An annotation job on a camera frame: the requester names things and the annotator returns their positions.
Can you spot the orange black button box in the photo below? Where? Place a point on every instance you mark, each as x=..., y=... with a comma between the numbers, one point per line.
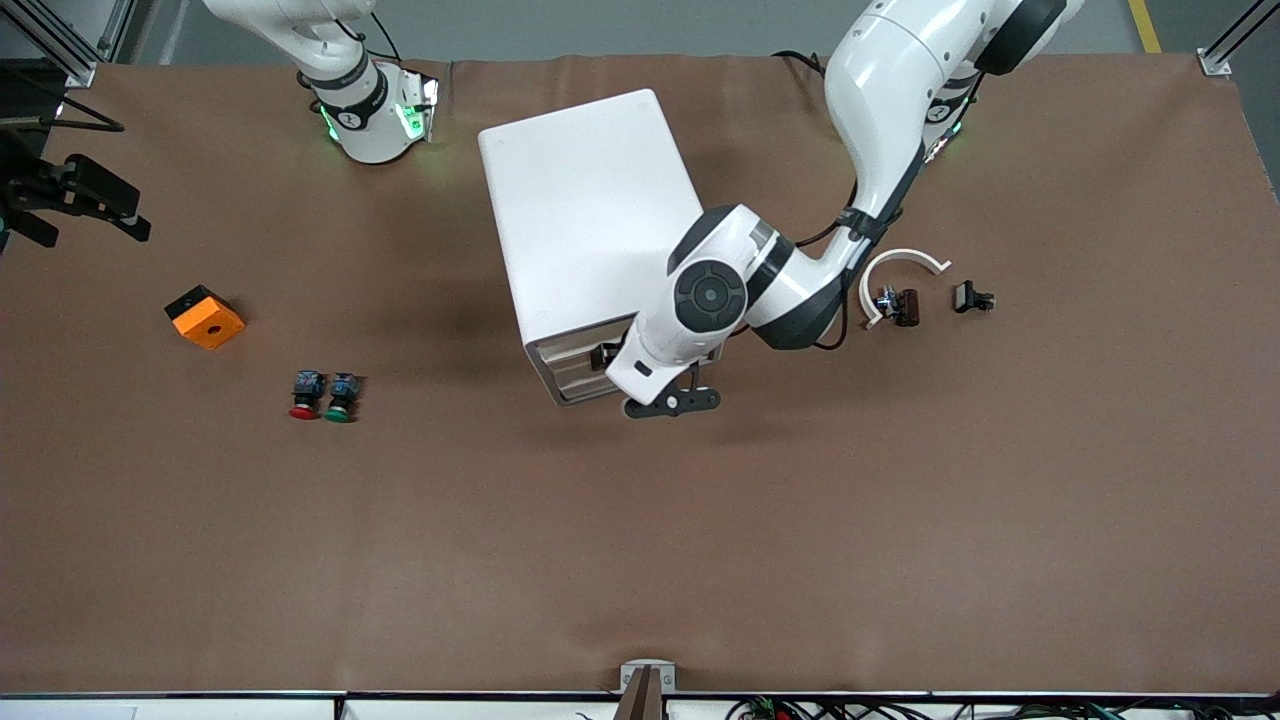
x=210, y=325

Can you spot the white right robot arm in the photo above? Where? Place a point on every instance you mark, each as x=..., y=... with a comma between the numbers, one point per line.
x=360, y=120

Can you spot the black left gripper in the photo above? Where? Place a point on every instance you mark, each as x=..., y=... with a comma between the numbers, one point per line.
x=604, y=357

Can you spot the small black component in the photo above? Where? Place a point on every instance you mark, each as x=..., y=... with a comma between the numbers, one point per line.
x=967, y=297

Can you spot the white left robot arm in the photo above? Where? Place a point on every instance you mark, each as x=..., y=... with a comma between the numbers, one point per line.
x=890, y=80

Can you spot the white curved plastic arc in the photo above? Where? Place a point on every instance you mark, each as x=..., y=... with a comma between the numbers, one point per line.
x=905, y=254

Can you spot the white drawer cabinet shell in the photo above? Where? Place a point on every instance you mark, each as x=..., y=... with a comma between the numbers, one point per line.
x=580, y=200

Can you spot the dark brown button component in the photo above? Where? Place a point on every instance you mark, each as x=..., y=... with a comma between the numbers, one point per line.
x=905, y=307

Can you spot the brown table mat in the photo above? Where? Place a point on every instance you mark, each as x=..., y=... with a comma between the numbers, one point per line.
x=640, y=580

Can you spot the white table edge rail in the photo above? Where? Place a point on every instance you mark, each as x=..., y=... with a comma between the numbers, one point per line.
x=200, y=708

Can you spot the grey front camera mount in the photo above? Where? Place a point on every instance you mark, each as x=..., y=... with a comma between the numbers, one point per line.
x=648, y=690

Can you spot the silver right base bracket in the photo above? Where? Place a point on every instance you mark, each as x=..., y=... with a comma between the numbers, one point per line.
x=425, y=105

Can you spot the red push button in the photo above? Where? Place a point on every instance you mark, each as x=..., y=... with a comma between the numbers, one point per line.
x=303, y=411

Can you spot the green push button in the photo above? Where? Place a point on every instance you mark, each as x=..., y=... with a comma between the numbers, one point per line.
x=340, y=414

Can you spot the aluminium frame post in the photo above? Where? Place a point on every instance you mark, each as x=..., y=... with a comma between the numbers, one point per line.
x=80, y=70
x=1215, y=62

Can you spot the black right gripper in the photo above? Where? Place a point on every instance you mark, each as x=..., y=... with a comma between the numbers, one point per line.
x=38, y=187

